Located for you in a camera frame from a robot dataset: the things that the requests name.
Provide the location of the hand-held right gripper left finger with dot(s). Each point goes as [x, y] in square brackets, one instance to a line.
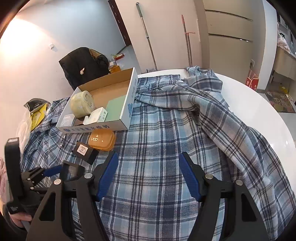
[108, 173]

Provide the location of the wooden counter cabinet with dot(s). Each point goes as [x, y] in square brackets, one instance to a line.
[283, 64]

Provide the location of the patterned floor mat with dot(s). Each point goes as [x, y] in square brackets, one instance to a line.
[279, 100]

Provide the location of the green pad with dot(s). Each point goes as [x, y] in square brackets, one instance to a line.
[115, 107]

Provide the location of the pink broom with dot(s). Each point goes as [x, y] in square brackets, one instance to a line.
[187, 41]

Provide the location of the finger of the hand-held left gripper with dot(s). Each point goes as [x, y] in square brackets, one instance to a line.
[39, 190]
[52, 172]

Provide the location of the brown chair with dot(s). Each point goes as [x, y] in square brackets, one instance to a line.
[96, 54]

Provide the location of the small white box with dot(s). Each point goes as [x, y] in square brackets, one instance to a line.
[98, 114]

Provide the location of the beige refrigerator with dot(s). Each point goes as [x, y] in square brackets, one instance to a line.
[226, 23]

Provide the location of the dark wooden door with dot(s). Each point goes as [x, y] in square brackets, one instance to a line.
[120, 20]

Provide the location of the small black box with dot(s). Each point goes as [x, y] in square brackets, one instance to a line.
[71, 171]

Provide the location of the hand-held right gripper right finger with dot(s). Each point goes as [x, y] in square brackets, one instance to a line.
[188, 176]

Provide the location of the yellow cardboard box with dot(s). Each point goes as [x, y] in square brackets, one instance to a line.
[115, 68]

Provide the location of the clear plastic bag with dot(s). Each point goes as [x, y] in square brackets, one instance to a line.
[23, 129]

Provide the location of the person's left hand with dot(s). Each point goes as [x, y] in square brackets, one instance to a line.
[20, 218]

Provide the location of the cream round tin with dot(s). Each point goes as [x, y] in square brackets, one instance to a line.
[81, 104]

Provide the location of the pink cloth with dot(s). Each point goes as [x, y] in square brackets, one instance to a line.
[285, 42]

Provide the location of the shallow cardboard box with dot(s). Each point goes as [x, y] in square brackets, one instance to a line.
[108, 90]

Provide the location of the black box with label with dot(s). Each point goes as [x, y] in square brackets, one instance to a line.
[84, 150]

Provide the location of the orange plastic case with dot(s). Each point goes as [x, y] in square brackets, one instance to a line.
[101, 139]

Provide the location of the red cardboard box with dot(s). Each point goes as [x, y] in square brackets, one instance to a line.
[252, 80]

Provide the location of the blue plaid shirt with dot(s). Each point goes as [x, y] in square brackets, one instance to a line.
[161, 129]

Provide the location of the grey bag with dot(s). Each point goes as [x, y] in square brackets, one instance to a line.
[34, 103]

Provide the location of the black jacket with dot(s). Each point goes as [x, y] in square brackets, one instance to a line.
[81, 62]

